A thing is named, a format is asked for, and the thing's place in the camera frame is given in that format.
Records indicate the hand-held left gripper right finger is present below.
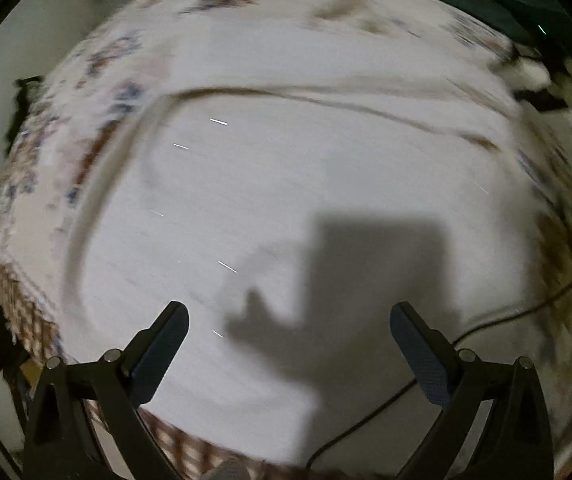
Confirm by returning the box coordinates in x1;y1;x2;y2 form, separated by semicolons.
389;301;555;480

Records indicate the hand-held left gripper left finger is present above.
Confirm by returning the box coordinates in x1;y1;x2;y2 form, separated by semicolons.
22;301;190;480

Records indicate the white garment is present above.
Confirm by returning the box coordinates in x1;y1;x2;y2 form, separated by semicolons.
61;25;557;467

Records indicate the patterned bed sheet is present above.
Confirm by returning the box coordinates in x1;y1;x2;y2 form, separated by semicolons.
0;0;572;480

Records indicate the black and white cloth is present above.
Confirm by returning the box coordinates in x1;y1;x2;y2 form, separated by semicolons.
503;42;572;113

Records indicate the black cable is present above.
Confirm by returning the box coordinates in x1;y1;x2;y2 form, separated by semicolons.
307;220;572;468

